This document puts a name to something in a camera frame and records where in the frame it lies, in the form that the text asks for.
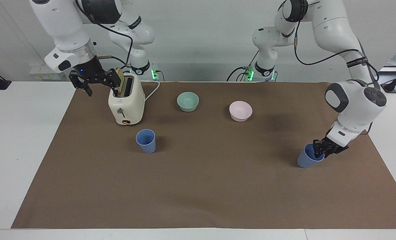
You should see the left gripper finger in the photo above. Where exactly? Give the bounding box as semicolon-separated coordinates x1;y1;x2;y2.
323;138;336;160
313;139;325;159

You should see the white power strip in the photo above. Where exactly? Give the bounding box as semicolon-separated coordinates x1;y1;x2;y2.
29;65;67;82

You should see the pink bowl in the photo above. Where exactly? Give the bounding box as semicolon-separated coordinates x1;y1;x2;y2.
229;101;253;122

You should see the blue cup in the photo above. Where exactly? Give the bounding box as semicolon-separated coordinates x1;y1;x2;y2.
297;143;325;169
136;129;156;154

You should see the white toaster cable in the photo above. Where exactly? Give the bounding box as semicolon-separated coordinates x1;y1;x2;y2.
144;79;161;101

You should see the cream white toaster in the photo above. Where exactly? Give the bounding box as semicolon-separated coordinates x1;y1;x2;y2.
108;72;146;126

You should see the toast slice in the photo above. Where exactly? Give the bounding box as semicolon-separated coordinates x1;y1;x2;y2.
115;68;125;97

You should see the green bowl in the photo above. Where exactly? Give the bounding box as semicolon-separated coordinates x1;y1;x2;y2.
177;92;200;112

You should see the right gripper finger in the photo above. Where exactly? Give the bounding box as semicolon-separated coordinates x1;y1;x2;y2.
94;68;122;90
69;70;93;97

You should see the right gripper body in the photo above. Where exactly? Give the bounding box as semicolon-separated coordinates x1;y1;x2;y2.
78;56;103;78

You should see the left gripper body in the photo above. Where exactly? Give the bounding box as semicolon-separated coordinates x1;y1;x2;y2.
329;139;349;155

